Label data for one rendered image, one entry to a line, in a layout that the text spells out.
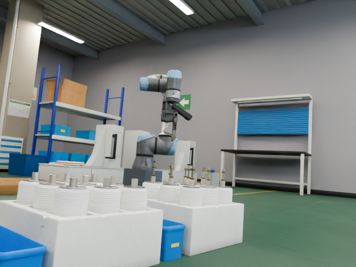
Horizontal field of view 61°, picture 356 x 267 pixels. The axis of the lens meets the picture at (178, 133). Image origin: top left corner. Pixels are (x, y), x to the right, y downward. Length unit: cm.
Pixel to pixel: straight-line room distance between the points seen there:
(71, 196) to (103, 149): 299
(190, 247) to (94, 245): 44
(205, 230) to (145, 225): 33
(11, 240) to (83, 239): 21
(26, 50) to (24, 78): 66
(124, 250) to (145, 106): 774
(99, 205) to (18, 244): 23
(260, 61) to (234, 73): 65
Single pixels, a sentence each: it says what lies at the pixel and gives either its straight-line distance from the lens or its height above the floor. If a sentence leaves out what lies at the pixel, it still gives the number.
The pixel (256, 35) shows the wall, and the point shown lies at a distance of 750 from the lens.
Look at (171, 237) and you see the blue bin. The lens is 114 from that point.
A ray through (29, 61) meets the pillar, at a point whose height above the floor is 254.
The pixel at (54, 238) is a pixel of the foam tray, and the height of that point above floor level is 13.
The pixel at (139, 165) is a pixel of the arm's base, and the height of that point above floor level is 33.
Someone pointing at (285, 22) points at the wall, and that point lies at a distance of 739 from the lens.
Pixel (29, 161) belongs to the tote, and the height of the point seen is 24.
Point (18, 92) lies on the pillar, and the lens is 779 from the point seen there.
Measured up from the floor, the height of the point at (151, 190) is 22.
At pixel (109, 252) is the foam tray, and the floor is 7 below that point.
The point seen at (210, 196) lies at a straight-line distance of 135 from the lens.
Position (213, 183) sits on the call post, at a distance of 170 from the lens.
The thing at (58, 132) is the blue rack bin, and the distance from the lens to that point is 649.
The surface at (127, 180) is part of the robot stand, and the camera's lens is 198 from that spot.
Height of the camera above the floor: 33
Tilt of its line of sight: 6 degrees up
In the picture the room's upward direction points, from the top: 4 degrees clockwise
